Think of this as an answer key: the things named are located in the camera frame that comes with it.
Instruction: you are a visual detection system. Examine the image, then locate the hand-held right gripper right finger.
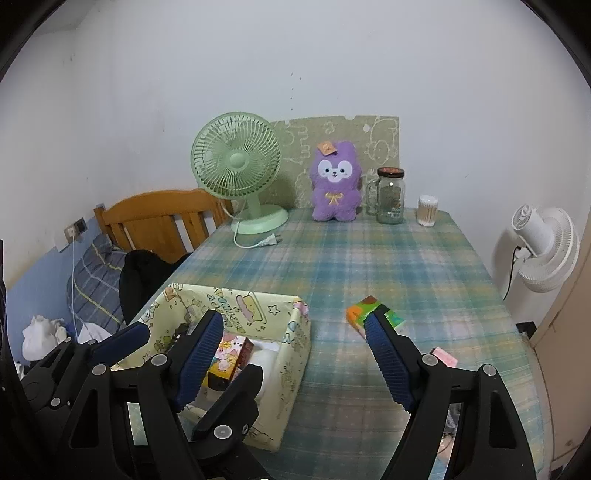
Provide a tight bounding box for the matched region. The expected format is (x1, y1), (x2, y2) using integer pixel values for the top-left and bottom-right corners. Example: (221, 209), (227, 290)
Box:
(364, 309), (539, 480)

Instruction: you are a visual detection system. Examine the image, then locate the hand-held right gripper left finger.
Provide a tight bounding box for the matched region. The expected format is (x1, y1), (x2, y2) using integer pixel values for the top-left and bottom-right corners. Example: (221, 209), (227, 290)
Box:
(60, 309), (225, 480)

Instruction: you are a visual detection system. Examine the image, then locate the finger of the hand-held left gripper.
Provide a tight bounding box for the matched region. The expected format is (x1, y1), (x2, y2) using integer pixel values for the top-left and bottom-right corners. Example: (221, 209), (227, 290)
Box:
(23, 322), (151, 407)
(191, 364), (273, 480)

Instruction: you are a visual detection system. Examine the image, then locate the cartoon printed packet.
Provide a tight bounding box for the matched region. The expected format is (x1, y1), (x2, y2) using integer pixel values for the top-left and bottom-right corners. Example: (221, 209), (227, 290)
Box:
(203, 336), (256, 391)

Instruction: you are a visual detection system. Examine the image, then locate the pink packet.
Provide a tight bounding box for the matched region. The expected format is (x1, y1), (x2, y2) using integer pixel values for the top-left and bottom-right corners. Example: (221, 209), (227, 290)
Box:
(429, 347), (459, 368)

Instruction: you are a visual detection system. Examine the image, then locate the orange green tissue pack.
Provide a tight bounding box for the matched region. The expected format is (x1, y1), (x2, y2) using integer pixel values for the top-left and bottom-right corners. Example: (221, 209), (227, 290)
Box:
(347, 296), (406, 341)

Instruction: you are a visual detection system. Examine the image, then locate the yellow cartoon print storage box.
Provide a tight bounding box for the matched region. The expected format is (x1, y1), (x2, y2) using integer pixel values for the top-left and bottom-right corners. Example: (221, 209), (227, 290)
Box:
(127, 282), (312, 453)

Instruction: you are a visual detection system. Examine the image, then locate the white garment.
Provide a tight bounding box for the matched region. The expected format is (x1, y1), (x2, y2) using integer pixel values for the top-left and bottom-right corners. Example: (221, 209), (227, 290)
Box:
(76, 322), (114, 344)

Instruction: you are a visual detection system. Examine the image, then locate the white pack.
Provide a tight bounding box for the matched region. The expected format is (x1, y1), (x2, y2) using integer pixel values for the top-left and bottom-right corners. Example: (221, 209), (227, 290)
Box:
(252, 340), (283, 402)

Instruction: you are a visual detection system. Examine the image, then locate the black garment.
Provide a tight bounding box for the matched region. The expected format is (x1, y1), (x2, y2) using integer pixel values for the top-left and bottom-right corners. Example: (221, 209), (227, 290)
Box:
(119, 250), (192, 324)

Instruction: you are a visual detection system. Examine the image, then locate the grey plaid pillow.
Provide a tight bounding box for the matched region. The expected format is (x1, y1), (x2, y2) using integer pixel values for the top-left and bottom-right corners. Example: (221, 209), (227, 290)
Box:
(67, 233), (127, 330)

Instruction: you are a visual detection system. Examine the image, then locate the white crumpled cloth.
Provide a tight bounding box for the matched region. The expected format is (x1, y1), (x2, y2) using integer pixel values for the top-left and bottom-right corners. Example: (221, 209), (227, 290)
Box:
(22, 315), (69, 361)

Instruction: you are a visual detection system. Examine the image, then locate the cotton swab container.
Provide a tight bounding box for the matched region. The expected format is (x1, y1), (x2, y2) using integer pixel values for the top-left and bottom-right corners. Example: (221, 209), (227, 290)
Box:
(417, 195), (438, 227)

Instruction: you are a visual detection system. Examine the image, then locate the glass jar mug dark lid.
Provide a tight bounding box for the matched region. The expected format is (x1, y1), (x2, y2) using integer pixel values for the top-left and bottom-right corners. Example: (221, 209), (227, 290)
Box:
(366, 167), (406, 225)

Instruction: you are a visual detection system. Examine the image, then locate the purple plush toy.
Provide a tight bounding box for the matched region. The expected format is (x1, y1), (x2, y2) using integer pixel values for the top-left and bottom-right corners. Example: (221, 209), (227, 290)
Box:
(310, 141), (362, 222)

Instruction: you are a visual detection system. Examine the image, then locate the beige door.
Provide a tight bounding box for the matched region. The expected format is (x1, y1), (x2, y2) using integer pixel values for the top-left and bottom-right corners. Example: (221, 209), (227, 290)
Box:
(529, 258), (591, 472)

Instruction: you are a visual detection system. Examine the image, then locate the green desk fan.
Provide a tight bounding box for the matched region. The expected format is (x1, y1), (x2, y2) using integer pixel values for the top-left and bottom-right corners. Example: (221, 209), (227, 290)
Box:
(191, 112), (290, 236)

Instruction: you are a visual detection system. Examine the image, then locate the white standing fan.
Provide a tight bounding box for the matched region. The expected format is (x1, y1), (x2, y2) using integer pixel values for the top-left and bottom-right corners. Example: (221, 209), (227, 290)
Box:
(492, 207), (580, 294)

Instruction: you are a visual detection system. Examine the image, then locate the green printed board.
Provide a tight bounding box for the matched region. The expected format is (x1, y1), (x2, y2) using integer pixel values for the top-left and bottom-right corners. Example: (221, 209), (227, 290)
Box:
(269, 115), (400, 209)

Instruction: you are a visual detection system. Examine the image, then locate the wall outlet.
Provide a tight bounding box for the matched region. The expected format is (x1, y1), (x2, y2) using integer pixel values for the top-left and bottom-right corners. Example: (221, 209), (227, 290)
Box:
(65, 218), (88, 243)

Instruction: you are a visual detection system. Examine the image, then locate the green fan power cord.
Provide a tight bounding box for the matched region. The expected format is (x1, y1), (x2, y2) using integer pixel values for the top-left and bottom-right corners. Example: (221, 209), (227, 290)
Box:
(231, 217), (282, 250)

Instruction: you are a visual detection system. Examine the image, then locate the black fan cable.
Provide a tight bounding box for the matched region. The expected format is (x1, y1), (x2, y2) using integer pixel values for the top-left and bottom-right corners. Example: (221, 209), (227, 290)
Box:
(502, 247), (525, 301)

